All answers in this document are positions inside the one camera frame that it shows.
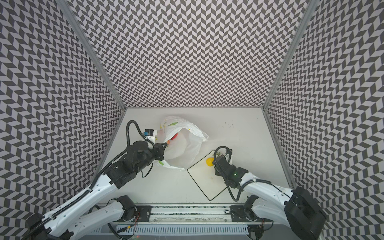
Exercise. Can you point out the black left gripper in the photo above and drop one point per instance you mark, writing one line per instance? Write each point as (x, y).
(158, 147)

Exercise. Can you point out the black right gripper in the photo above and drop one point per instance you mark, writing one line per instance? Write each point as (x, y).
(219, 162)

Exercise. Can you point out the yellow fake lemon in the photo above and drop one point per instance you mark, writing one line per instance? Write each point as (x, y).
(210, 162)

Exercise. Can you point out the large red fake apple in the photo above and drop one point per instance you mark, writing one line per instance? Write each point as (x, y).
(175, 136)

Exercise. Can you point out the white lemon-print plastic bag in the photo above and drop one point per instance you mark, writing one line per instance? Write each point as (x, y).
(182, 152)

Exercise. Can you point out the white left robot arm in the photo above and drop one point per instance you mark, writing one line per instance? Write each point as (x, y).
(75, 218)

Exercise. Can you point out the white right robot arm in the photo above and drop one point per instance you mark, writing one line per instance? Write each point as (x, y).
(294, 208)

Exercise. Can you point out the white perforated vent strip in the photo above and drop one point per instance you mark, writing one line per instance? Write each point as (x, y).
(185, 230)

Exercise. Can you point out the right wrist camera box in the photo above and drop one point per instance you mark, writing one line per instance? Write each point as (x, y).
(227, 155)

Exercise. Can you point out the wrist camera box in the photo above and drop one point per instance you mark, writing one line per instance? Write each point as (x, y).
(227, 155)
(150, 135)

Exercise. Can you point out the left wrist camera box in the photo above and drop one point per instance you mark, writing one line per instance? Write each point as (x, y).
(150, 135)

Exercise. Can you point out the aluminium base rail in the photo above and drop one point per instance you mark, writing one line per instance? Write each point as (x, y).
(197, 213)

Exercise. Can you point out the aluminium left corner post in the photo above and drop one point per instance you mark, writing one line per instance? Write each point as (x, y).
(73, 21)

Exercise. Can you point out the aluminium corner post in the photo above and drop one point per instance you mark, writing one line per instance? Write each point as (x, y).
(73, 21)
(308, 13)

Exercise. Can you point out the aluminium right corner post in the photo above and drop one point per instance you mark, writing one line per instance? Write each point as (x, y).
(308, 13)

